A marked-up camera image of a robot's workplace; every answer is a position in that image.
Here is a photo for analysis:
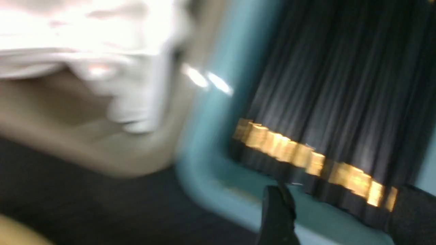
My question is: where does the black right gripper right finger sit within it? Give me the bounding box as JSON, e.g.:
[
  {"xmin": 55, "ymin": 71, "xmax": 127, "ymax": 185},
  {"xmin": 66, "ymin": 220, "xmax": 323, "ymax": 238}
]
[{"xmin": 388, "ymin": 185, "xmax": 436, "ymax": 245}]

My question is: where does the olive-brown plastic bin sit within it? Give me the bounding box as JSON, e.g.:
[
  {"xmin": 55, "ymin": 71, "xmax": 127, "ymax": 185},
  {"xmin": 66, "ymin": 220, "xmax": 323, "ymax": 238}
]
[{"xmin": 1, "ymin": 0, "xmax": 230, "ymax": 177}]

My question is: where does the bundle of black chopsticks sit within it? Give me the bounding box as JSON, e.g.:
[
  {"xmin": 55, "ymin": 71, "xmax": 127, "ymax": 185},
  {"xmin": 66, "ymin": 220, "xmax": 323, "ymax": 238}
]
[{"xmin": 229, "ymin": 0, "xmax": 435, "ymax": 231}]

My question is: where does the yellow noodle bowl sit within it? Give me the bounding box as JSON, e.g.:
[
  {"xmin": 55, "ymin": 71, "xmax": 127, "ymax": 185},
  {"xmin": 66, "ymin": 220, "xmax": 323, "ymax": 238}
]
[{"xmin": 0, "ymin": 214, "xmax": 53, "ymax": 245}]

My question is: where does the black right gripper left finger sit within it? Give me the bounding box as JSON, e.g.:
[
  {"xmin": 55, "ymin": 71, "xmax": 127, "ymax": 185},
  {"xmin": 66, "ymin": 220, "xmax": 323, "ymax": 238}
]
[{"xmin": 256, "ymin": 185, "xmax": 300, "ymax": 245}]

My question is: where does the blue plastic bin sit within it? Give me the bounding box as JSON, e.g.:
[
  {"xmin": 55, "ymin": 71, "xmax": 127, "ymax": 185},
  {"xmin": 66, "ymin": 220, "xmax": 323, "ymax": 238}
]
[{"xmin": 177, "ymin": 0, "xmax": 435, "ymax": 245}]

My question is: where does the pile of white spoons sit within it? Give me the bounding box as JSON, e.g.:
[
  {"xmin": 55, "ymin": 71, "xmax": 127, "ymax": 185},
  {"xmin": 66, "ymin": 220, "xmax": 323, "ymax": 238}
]
[{"xmin": 0, "ymin": 0, "xmax": 192, "ymax": 133}]

